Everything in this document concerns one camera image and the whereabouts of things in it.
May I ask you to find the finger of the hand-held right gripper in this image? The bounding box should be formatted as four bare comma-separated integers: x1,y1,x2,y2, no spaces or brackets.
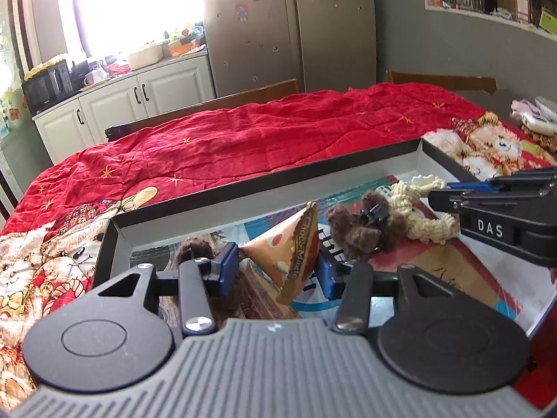
446,169,557,194
427,188,557,215

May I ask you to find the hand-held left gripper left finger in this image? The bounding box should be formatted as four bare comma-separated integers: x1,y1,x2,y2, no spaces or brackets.
93,243,241,337

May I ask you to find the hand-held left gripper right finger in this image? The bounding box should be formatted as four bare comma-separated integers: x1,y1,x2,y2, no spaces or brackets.
314,253,468,336

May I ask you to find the cream knitted scrunchie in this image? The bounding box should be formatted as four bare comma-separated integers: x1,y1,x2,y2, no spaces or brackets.
389,174,461,242

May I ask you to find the orange triangular snack packet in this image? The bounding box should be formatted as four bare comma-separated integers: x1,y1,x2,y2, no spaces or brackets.
239,201,322,305

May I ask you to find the black shallow cardboard box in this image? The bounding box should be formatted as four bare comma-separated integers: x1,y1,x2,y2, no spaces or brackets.
89,137,557,340

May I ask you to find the black hair clip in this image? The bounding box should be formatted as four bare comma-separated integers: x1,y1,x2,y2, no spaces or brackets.
358,202,390,229

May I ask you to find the white hair accessory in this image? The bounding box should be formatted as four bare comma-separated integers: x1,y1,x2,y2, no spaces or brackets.
520,112,557,137

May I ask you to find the red printed bear blanket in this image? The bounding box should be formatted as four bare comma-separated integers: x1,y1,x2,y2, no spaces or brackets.
0,83,557,405

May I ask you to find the white kitchen cabinet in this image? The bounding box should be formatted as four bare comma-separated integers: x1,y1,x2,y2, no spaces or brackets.
32,50,217,166

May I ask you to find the orange box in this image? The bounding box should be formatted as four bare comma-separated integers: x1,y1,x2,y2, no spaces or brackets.
167,39,196,58

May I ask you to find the white plastic basin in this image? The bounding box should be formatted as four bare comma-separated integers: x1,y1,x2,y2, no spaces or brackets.
125,44,164,70

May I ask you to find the silver refrigerator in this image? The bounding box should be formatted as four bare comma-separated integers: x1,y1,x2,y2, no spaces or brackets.
198,0,377,99

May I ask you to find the green cabinet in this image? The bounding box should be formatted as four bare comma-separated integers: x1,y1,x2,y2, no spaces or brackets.
0,126,55,223

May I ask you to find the black countertop appliance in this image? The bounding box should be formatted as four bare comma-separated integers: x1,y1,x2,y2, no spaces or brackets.
72,60,90,90

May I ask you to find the black microwave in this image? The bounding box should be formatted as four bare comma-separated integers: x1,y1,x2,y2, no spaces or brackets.
22,59,74,114

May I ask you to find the window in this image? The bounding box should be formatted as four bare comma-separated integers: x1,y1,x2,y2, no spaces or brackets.
54,0,205,57

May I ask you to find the glass sliding door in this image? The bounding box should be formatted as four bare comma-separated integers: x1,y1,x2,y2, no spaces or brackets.
0,0,33,79

